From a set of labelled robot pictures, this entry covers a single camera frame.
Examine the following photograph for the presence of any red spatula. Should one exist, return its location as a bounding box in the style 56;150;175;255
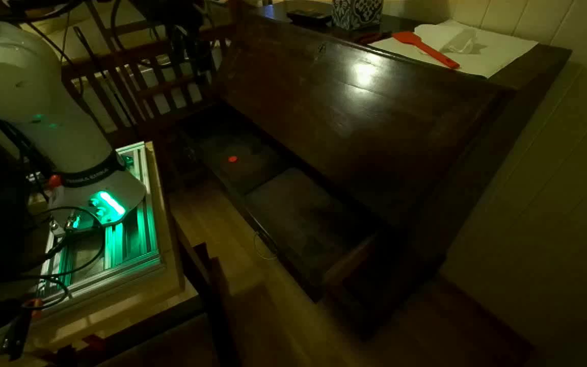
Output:
392;29;461;74

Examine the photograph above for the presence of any dark wooden chair back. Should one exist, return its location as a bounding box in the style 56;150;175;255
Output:
170;238;244;367

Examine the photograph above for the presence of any white paper sheet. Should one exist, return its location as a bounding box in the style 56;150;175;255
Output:
368;19;540;82

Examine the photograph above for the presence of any robot base stand green lit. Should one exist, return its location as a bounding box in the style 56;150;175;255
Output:
33;139;167;302

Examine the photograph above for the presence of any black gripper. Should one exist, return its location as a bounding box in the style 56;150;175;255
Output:
139;0;206;53

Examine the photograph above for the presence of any open wooden drawer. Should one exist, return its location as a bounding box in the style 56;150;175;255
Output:
182;121;385;305

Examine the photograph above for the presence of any black cable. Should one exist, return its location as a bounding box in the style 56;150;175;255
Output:
24;202;108;284

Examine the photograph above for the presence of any floral patterned tissue box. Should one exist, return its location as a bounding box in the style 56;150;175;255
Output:
331;0;385;33

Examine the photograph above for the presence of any wooden slatted chair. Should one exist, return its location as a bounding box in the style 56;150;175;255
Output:
59;0;240;150

